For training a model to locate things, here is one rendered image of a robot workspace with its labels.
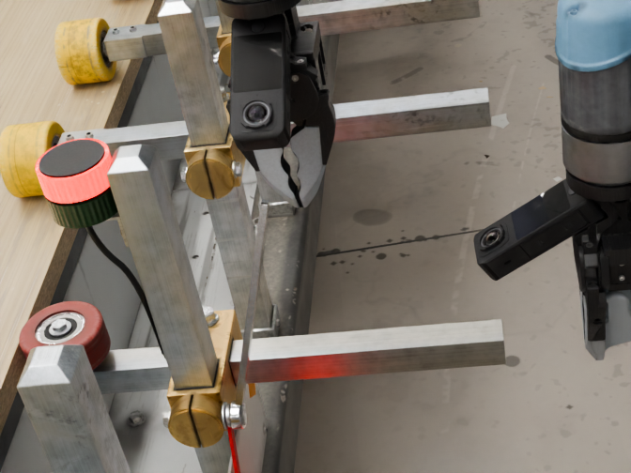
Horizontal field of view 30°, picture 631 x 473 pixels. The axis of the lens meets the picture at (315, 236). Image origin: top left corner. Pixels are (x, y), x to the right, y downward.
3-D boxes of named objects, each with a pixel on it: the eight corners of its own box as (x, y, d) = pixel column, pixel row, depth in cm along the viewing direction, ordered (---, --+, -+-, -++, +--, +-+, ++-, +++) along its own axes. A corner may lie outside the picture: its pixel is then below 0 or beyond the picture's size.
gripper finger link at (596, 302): (607, 351, 102) (606, 272, 97) (590, 352, 102) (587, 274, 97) (601, 315, 106) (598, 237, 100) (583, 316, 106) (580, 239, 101)
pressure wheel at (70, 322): (138, 379, 119) (108, 292, 112) (122, 437, 113) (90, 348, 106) (63, 385, 120) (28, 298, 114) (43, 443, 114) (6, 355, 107)
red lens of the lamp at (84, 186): (122, 157, 97) (115, 134, 96) (107, 199, 92) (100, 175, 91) (53, 164, 98) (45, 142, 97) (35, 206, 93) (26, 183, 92)
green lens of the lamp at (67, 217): (130, 182, 98) (123, 160, 97) (115, 224, 94) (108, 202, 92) (61, 189, 99) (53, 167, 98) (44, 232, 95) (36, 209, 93)
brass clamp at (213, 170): (257, 128, 131) (249, 88, 128) (244, 197, 120) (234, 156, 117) (204, 133, 132) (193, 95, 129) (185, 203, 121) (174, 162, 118)
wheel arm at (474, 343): (503, 347, 110) (500, 313, 108) (506, 373, 108) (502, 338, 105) (62, 381, 117) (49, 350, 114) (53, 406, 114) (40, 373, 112)
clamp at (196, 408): (245, 346, 117) (235, 308, 114) (228, 447, 106) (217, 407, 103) (191, 350, 118) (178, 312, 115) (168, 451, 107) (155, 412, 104)
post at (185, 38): (284, 355, 141) (195, -12, 113) (282, 374, 139) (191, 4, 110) (255, 357, 142) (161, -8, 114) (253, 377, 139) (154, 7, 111)
